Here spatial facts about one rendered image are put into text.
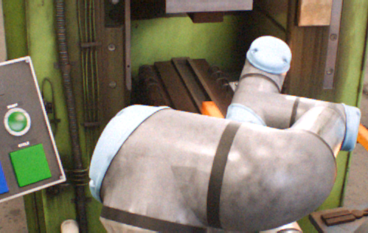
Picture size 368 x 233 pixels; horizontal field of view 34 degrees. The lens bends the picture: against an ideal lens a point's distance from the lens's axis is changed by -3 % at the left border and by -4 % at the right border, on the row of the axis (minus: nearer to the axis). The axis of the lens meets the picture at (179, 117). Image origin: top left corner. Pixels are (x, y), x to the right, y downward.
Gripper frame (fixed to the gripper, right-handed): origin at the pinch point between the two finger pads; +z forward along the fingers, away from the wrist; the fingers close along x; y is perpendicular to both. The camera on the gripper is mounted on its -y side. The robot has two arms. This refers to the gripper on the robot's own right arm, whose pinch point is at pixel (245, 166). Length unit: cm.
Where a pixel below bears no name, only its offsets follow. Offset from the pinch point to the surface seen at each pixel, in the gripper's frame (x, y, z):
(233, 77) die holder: 18, 10, 69
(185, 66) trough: 1, 2, 63
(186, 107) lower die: -4.6, 2.3, 34.9
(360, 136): 33.3, 2.8, 12.2
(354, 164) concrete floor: 116, 101, 153
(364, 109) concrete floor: 155, 101, 215
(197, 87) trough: 1.1, 2.6, 47.5
